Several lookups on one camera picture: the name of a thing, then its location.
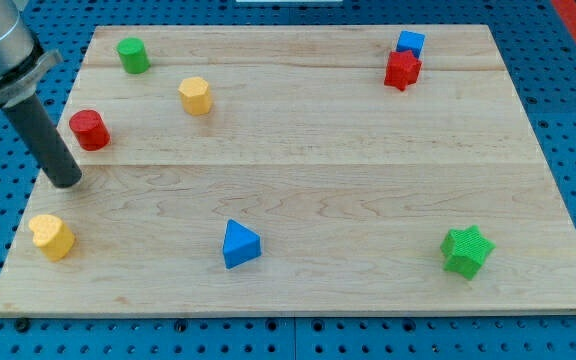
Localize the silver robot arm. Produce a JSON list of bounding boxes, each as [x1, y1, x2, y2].
[[0, 0, 63, 108]]

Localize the red star block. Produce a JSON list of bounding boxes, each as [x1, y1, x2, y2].
[[384, 50, 422, 91]]

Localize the green star block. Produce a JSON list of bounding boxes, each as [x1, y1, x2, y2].
[[440, 225, 496, 280]]

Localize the wooden board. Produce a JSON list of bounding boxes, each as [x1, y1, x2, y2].
[[0, 25, 576, 318]]

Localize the blue triangle block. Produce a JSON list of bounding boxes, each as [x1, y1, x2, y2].
[[222, 219, 262, 269]]

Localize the yellow hexagon block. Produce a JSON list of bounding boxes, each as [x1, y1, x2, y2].
[[178, 77, 213, 116]]

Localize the blue cube block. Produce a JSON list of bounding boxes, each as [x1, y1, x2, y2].
[[395, 30, 426, 59]]

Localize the red cylinder block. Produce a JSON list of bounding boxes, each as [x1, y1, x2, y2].
[[69, 109, 111, 151]]

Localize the green cylinder block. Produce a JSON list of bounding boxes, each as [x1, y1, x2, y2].
[[116, 37, 150, 74]]

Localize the yellow heart block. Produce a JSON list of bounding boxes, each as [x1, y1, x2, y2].
[[28, 214, 76, 262]]

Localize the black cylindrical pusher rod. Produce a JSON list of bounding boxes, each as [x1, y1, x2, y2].
[[3, 95, 82, 188]]

